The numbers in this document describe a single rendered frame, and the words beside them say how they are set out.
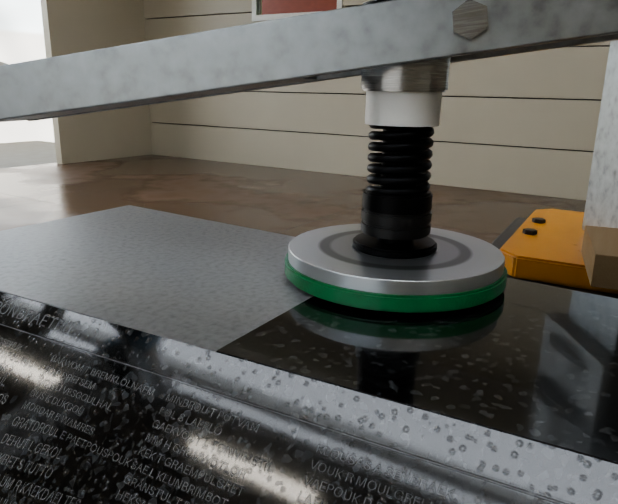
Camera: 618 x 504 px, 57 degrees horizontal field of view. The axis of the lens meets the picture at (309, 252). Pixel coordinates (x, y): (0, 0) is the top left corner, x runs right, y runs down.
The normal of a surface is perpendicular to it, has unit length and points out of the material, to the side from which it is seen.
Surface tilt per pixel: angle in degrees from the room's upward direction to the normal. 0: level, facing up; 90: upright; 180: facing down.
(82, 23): 90
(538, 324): 0
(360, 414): 45
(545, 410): 0
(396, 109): 90
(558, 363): 0
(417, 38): 90
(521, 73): 90
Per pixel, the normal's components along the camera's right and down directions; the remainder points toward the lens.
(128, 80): -0.22, 0.26
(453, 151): -0.53, 0.22
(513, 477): -0.32, -0.52
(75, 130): 0.85, 0.16
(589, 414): 0.02, -0.96
